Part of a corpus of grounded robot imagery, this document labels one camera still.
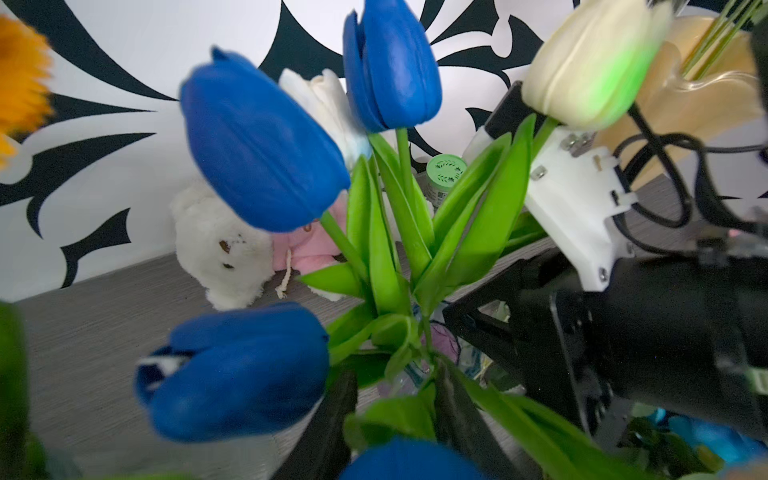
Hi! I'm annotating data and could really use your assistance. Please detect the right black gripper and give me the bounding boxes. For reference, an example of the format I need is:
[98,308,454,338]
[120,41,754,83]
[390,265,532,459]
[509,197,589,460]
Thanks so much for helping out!
[443,254,767,438]

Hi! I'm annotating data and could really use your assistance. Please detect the tulip bouquet blue white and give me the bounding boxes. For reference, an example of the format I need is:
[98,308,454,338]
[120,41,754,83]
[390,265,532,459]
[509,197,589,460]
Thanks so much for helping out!
[136,1,674,442]

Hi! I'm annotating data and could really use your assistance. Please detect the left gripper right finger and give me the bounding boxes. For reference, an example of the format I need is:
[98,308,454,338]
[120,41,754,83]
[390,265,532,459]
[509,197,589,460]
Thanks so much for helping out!
[434,359,522,480]

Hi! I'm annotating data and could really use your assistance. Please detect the white teddy bear pink shirt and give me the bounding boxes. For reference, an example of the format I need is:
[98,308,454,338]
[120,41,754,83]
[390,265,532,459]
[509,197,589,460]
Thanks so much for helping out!
[170,180,340,311]

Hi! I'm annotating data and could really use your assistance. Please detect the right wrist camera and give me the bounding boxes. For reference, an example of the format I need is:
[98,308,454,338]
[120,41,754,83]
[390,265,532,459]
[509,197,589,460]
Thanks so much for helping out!
[454,83,637,292]

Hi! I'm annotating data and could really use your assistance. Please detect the yellow wavy glass vase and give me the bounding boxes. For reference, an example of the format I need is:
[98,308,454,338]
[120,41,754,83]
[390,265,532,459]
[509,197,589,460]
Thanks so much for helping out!
[593,14,768,193]

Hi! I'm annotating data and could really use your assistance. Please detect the mixed sunflower bouquet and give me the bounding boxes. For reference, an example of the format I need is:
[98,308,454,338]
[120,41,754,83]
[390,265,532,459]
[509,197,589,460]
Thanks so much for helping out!
[1,15,53,169]

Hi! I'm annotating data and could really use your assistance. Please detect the blue rose low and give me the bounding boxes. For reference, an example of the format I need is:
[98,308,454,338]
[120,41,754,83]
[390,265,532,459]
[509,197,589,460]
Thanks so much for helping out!
[619,405,767,479]

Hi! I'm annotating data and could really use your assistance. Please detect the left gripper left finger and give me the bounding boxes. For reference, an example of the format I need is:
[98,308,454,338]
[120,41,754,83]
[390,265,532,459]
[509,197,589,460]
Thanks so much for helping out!
[271,370,358,480]

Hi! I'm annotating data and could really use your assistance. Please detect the purple glass vase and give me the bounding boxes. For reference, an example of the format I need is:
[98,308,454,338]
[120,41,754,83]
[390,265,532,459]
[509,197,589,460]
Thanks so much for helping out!
[393,301,493,395]

